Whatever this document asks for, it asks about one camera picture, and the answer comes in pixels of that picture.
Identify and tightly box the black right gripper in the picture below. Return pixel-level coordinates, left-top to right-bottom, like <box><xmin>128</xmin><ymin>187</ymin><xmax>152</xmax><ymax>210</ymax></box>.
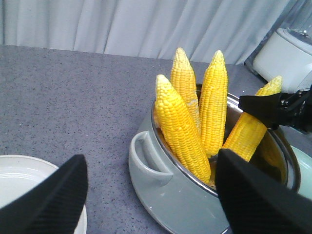
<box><xmin>238</xmin><ymin>86</ymin><xmax>312</xmax><ymax>132</ymax></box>

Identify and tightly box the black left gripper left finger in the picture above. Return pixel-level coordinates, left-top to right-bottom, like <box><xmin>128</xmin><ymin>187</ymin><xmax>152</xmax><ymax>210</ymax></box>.
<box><xmin>0</xmin><ymin>154</ymin><xmax>89</xmax><ymax>234</ymax></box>

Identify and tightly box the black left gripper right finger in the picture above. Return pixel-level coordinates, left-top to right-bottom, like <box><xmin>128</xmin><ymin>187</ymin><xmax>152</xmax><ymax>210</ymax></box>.
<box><xmin>215</xmin><ymin>149</ymin><xmax>312</xmax><ymax>234</ymax></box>

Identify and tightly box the yellow corn cob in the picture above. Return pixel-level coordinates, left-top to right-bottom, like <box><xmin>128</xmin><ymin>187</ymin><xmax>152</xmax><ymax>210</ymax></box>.
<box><xmin>155</xmin><ymin>75</ymin><xmax>211</xmax><ymax>183</ymax></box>
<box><xmin>222</xmin><ymin>76</ymin><xmax>282</xmax><ymax>162</ymax></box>
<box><xmin>199</xmin><ymin>50</ymin><xmax>228</xmax><ymax>157</ymax></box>

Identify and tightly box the pale worn corn cob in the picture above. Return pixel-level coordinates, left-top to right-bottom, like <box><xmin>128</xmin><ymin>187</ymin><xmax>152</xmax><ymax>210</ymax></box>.
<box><xmin>170</xmin><ymin>47</ymin><xmax>200</xmax><ymax>132</ymax></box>

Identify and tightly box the white round plate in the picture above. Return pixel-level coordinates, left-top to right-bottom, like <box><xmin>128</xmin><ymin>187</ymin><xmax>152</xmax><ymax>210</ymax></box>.
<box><xmin>0</xmin><ymin>155</ymin><xmax>88</xmax><ymax>234</ymax></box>

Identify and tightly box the light green round plate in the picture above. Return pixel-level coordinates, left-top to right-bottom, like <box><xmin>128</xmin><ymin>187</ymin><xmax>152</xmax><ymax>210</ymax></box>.
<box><xmin>291</xmin><ymin>146</ymin><xmax>312</xmax><ymax>200</ymax></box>

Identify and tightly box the white blender appliance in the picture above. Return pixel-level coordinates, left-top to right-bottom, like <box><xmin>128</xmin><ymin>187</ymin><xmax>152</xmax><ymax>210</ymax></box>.
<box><xmin>253</xmin><ymin>0</ymin><xmax>312</xmax><ymax>93</ymax></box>

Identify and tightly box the sage green electric cooker pot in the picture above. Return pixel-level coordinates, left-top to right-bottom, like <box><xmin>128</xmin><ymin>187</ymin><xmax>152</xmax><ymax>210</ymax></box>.
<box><xmin>129</xmin><ymin>107</ymin><xmax>301</xmax><ymax>234</ymax></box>

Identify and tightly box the grey pleated curtain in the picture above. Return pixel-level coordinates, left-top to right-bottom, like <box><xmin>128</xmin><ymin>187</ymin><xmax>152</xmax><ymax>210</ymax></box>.
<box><xmin>0</xmin><ymin>0</ymin><xmax>299</xmax><ymax>64</ymax></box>

